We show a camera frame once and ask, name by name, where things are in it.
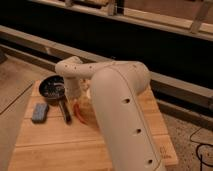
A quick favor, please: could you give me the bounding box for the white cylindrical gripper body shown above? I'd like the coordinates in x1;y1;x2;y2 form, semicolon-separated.
64;78;81;99

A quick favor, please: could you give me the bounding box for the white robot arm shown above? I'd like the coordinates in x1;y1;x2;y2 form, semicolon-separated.
55;57;166;171

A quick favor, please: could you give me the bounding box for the blue sponge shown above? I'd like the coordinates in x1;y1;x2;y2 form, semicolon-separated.
31;103;49;123

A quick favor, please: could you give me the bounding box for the black frying pan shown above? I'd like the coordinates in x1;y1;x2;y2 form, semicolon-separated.
39;75;72;124

